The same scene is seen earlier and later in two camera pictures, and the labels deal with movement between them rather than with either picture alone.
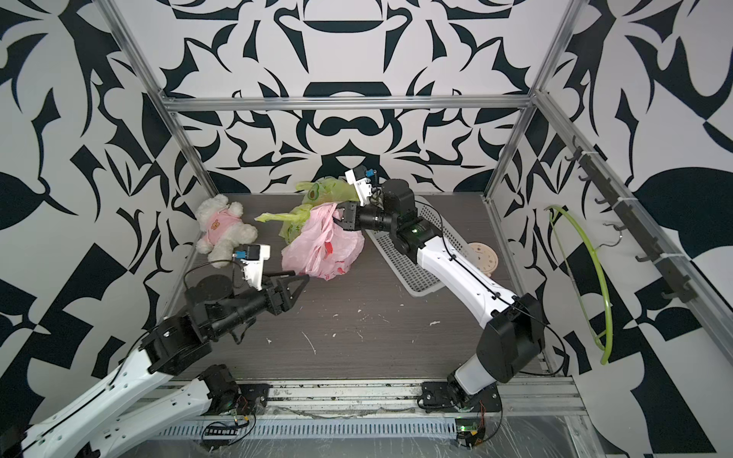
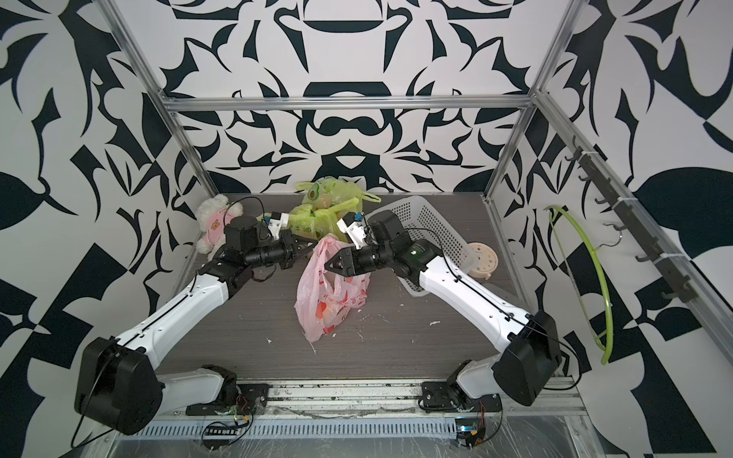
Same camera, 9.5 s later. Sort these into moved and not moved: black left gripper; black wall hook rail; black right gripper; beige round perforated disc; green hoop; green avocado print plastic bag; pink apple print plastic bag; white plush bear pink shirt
Moved: black left gripper; black right gripper; pink apple print plastic bag
Not moved: beige round perforated disc; green hoop; green avocado print plastic bag; white plush bear pink shirt; black wall hook rail
